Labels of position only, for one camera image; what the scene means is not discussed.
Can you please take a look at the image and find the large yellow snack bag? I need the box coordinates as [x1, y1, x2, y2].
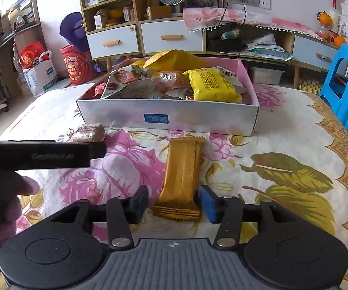
[131, 49, 208, 72]

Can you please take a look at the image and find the low wooden tv cabinet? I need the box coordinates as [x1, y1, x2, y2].
[203, 23, 338, 89]

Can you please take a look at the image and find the pink clear candy packet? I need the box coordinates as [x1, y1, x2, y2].
[151, 71, 192, 94]

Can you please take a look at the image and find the person's left hand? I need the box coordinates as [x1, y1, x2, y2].
[0, 170, 41, 277]

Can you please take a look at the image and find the small red snack packet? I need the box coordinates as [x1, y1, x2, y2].
[94, 82, 118, 98]

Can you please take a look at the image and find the orange fruit lower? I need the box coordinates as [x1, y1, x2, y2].
[333, 35, 346, 49]

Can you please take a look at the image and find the clear storage bin right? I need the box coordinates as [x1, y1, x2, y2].
[251, 67, 284, 85]

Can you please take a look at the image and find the red printed bucket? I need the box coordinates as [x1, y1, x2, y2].
[61, 44, 98, 85]

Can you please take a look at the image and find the brown snack bar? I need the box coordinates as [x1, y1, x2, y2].
[70, 124, 105, 143]

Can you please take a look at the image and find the white floral table cloth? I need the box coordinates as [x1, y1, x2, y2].
[0, 84, 348, 289]

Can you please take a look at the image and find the orange wafer bar packet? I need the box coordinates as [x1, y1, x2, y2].
[152, 136, 205, 221]

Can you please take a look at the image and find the wooden shelf cabinet with drawers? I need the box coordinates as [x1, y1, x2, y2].
[80, 0, 206, 62]

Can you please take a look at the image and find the orange fruit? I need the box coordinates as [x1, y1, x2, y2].
[316, 11, 332, 27]
[333, 35, 346, 49]

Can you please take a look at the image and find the purple plush toy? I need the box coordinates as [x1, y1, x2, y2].
[59, 12, 105, 73]

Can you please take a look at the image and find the yellow snack packet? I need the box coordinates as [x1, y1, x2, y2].
[183, 67, 242, 103]

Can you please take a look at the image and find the pink cardboard snack box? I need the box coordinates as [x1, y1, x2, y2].
[77, 57, 260, 136]

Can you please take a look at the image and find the white paper shopping bag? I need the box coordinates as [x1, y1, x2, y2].
[23, 51, 59, 97]

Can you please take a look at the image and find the pink floral cloth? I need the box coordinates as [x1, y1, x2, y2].
[182, 7, 323, 41]

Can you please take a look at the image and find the orange fruit upper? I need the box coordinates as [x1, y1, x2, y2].
[316, 11, 332, 27]

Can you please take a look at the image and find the wall power socket strip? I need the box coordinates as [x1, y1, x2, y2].
[229, 0, 271, 10]

